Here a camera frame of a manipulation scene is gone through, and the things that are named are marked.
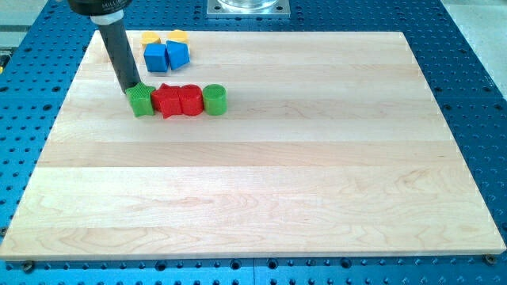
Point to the black robot arm end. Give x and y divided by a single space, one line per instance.
97 7

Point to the light wooden board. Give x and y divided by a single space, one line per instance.
332 145

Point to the blue hexagon block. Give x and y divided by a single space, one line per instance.
178 53

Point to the board clamp screw left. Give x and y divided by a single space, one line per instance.
28 266

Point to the board clamp screw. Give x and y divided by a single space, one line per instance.
28 266
490 259

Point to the board clamp screw right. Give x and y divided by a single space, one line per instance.
490 259

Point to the green cylinder block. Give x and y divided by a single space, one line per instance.
215 99

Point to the red rounded block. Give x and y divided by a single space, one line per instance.
191 100

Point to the red star block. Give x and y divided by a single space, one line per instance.
166 100

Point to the green star block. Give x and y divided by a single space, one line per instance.
139 97

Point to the blue cube block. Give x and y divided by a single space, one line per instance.
156 58

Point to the yellow block right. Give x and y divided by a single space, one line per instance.
178 35

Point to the yellow block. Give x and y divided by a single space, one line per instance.
149 37
178 35

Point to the yellow block left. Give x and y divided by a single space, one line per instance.
149 37

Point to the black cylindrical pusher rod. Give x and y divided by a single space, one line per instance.
115 39

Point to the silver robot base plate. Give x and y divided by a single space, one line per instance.
251 8

